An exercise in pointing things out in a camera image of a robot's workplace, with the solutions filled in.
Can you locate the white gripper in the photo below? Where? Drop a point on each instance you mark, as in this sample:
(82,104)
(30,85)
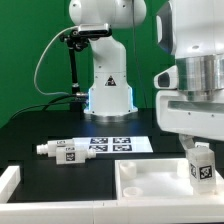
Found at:
(202,119)

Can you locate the white square table top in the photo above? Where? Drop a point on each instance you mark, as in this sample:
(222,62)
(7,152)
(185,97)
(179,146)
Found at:
(146,178)

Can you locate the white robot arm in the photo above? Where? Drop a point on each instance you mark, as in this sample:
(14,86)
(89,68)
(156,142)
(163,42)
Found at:
(190,98)

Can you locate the white U-shaped fence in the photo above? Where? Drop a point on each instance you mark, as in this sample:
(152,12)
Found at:
(182,210)

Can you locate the white marker sheet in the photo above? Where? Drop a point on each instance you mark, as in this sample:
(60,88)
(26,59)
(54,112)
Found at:
(133,144)

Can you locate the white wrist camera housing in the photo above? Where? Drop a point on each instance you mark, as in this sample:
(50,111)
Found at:
(168,79)

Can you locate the grey camera on stand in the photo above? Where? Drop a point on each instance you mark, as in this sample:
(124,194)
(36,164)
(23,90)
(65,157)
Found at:
(92,30)

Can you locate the black camera stand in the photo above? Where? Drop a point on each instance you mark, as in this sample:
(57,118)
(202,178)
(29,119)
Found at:
(74,44)

